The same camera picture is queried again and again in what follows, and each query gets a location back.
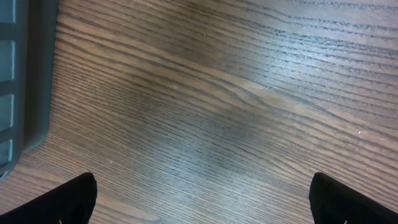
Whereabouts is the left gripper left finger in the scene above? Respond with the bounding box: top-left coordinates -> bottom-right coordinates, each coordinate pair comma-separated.
1,172 -> 98,224

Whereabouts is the grey plastic shopping basket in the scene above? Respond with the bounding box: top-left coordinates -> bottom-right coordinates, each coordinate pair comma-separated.
1,0 -> 58,179

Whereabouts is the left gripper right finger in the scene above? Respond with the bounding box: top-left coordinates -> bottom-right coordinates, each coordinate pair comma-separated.
308,172 -> 397,224

